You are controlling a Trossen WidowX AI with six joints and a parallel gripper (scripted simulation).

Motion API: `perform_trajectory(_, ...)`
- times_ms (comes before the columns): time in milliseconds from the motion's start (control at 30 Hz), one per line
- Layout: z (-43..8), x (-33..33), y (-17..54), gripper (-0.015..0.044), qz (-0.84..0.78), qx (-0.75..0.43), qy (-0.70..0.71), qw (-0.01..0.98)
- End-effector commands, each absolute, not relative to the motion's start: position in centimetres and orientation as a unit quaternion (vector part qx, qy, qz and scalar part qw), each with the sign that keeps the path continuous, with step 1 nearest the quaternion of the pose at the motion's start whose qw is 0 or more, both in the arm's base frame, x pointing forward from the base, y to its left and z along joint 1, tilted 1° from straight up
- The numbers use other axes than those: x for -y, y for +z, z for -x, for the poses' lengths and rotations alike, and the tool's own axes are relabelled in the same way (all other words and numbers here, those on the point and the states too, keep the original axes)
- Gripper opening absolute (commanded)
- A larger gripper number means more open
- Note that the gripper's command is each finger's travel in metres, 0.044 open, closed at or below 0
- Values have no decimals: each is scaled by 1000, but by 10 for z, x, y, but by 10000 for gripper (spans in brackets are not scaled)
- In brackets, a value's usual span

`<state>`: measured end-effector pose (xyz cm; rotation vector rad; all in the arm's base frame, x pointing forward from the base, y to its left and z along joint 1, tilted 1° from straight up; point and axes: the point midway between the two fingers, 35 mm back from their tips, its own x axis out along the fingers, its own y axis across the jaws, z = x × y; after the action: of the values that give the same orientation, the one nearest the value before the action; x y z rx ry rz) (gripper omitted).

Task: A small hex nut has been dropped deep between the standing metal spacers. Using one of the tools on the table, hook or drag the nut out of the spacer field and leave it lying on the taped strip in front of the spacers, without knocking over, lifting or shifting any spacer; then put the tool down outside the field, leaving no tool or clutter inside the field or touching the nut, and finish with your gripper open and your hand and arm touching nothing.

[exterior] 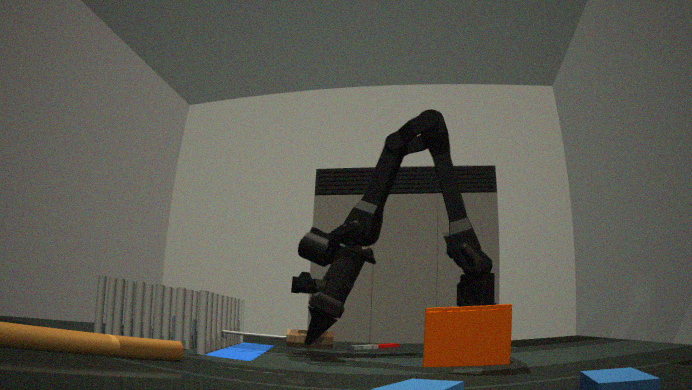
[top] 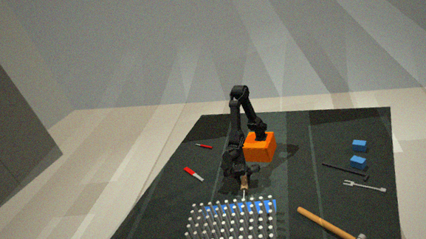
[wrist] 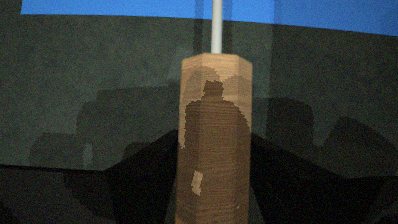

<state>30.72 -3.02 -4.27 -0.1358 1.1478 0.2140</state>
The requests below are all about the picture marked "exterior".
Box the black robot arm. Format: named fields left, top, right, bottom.
left=291, top=109, right=496, bottom=307

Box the blue box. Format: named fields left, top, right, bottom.
left=370, top=379, right=464, bottom=390
left=579, top=367, right=661, bottom=390

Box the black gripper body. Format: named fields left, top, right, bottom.
left=309, top=269, right=355, bottom=319

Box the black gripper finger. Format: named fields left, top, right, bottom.
left=304, top=306, right=337, bottom=345

